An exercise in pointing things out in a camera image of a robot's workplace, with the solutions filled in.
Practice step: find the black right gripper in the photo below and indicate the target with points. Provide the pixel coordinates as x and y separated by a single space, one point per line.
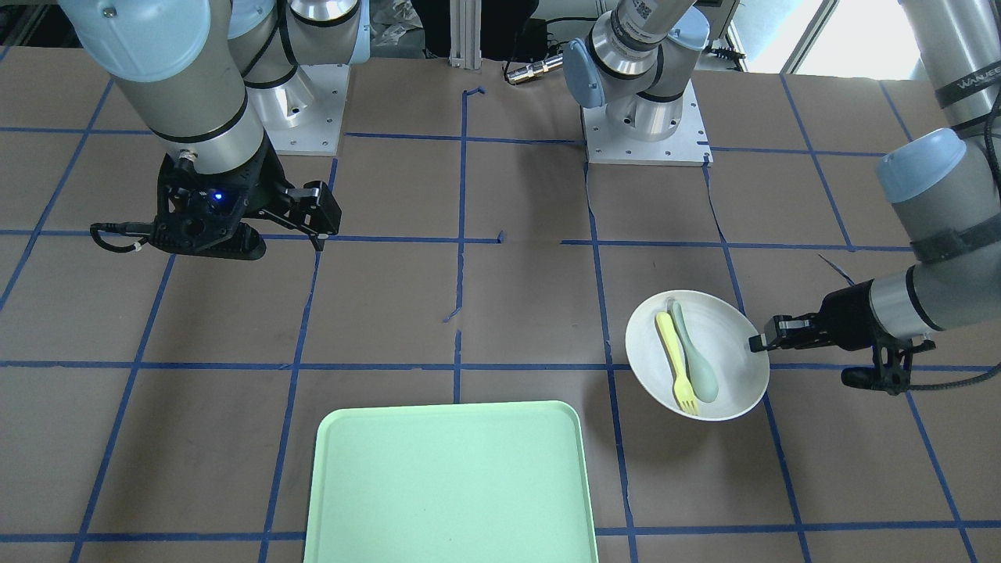
271 184

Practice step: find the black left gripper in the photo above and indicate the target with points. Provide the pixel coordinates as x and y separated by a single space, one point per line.
847 313

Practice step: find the white round plate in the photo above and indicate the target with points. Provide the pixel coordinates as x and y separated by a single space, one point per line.
721 333

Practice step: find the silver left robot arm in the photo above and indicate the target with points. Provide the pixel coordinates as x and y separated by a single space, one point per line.
944 187

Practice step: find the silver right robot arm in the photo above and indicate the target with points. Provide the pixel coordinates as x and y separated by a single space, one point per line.
227 86

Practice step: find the yellow plastic fork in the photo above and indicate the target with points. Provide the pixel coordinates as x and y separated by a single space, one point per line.
683 391

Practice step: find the grey-green plastic spoon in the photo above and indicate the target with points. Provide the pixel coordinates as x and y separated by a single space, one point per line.
699 371

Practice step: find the gold metal cylinder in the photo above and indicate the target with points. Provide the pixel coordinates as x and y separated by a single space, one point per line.
534 70

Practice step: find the mint green tray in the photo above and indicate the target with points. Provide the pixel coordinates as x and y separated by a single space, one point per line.
483 482

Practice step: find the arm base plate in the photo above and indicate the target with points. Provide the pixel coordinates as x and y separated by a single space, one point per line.
638 131
303 117

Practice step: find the aluminium frame post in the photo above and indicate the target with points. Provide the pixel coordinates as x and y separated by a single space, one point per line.
464 28

